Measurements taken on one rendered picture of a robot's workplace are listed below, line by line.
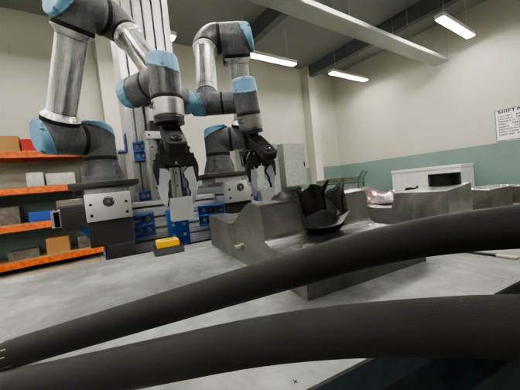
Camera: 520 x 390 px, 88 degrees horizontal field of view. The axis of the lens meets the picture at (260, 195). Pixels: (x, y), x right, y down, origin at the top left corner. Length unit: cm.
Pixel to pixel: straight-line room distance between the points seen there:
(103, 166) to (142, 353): 99
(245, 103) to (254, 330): 72
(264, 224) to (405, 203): 41
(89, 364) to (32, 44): 646
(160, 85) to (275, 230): 43
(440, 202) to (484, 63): 741
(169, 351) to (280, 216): 34
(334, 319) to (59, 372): 20
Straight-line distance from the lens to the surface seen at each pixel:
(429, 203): 76
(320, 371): 29
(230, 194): 114
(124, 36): 108
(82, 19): 108
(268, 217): 49
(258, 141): 84
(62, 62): 110
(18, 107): 625
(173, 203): 65
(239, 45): 125
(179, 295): 27
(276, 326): 19
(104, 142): 119
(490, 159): 783
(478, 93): 800
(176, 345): 22
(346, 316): 18
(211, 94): 96
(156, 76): 72
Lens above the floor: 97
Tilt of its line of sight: 2 degrees down
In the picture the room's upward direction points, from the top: 6 degrees counter-clockwise
